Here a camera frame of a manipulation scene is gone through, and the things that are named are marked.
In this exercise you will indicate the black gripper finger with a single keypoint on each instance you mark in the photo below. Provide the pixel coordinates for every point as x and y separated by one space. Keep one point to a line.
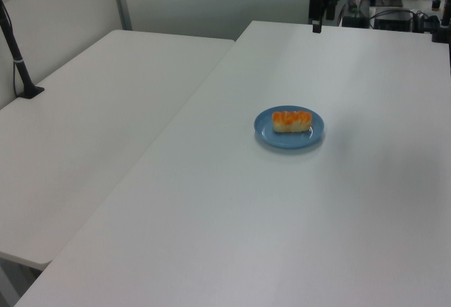
330 12
317 27

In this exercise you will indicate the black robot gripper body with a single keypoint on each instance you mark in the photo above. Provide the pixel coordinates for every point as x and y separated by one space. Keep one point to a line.
315 6

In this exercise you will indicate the orange glazed bread loaf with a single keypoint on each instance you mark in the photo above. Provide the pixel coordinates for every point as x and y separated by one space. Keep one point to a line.
291 121

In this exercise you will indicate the blue round plate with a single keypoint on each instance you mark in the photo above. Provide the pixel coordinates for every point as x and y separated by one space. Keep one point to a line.
282 139

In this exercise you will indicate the black electronics box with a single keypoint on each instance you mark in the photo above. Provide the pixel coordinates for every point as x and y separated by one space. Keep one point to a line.
393 20

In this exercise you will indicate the black clamp with pole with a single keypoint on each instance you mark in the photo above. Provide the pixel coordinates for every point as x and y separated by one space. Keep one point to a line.
442 32

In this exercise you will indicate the white side table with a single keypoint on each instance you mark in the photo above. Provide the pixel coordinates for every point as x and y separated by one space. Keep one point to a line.
88 127

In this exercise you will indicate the black camera pole stand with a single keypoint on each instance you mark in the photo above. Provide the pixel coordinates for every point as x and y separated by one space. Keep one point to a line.
19 64

